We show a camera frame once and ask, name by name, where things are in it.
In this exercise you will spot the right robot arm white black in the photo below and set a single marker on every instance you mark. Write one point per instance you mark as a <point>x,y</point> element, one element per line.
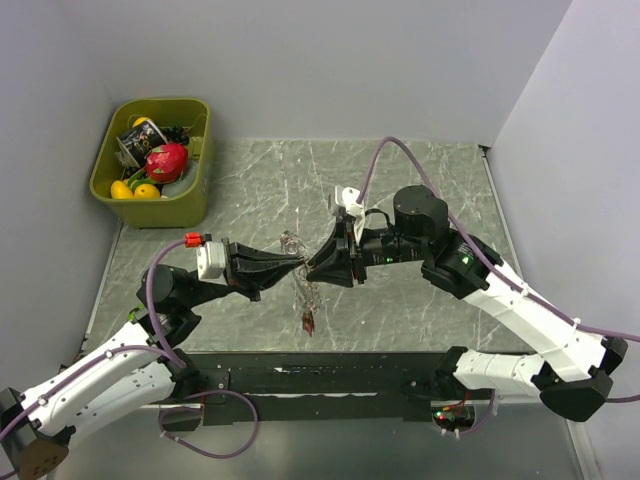
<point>569,368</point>

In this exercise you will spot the red dragon fruit toy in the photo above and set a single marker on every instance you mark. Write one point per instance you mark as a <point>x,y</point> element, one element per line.
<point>166,163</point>

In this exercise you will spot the yellow mango toy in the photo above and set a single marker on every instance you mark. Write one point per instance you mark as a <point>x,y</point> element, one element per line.
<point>146,192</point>

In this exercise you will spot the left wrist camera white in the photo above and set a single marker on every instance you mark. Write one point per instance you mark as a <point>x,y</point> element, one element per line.
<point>210,256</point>

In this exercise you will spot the black printed paper cup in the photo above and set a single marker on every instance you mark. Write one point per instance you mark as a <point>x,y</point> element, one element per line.
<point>136,144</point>

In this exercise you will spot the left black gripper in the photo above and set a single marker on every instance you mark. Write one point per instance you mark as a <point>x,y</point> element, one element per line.
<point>248,279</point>

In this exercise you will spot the green ball toy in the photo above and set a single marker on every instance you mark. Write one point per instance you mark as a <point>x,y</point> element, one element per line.
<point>132,314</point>

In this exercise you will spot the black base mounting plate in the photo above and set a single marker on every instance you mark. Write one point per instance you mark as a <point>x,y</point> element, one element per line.
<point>301,386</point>

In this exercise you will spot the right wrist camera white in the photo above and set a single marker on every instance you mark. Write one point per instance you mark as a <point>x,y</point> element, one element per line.
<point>343,202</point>

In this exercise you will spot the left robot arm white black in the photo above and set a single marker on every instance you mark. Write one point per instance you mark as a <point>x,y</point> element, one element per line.
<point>141,363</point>

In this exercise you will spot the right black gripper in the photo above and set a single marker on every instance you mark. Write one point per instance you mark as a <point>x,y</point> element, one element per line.
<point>333,268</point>

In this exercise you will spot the olive green plastic bin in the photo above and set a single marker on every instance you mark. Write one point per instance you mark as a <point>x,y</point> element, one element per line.
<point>183,203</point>

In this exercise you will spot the yellow lemon toy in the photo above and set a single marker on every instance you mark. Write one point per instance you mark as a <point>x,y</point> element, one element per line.
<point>119,190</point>

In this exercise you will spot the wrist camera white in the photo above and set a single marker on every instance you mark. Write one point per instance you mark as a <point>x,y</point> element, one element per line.
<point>210,256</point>
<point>343,202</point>

